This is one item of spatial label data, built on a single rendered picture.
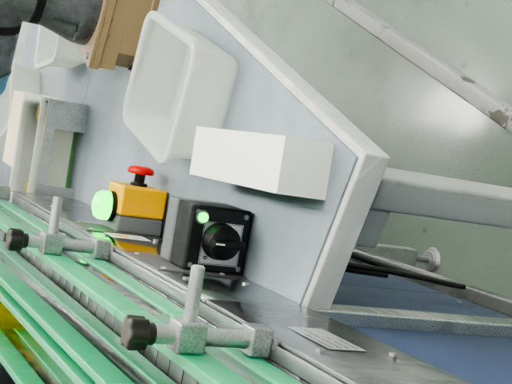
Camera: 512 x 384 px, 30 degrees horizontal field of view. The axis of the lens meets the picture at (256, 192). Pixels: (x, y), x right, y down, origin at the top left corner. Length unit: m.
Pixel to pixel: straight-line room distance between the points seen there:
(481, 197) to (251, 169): 0.28
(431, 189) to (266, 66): 0.27
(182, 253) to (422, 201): 0.29
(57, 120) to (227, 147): 0.79
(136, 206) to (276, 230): 0.35
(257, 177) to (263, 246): 0.13
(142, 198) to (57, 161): 0.50
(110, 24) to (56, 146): 0.37
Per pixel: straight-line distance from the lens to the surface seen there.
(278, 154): 1.01
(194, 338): 0.80
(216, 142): 1.15
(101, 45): 1.60
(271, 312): 0.96
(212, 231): 1.13
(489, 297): 1.57
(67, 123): 1.88
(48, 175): 1.88
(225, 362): 0.81
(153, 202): 1.42
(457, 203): 1.13
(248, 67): 1.25
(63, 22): 1.62
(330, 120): 1.05
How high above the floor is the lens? 1.28
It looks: 27 degrees down
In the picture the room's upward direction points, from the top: 82 degrees counter-clockwise
